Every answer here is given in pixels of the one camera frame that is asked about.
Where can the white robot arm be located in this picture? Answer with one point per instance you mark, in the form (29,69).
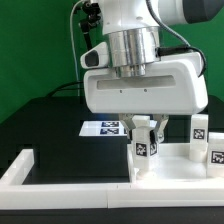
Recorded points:
(132,74)

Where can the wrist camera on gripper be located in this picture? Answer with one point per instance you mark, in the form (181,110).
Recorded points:
(97,57)

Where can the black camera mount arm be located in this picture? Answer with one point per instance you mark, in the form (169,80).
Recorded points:
(92,11)

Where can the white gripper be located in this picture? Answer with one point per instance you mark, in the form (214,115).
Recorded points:
(173,85)

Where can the white square tabletop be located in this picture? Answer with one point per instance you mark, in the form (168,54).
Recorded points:
(172,163)

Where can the white U-shaped obstacle fence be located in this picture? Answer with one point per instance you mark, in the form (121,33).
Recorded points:
(16,195)

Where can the white marker base plate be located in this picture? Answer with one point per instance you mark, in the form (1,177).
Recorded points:
(102,128)

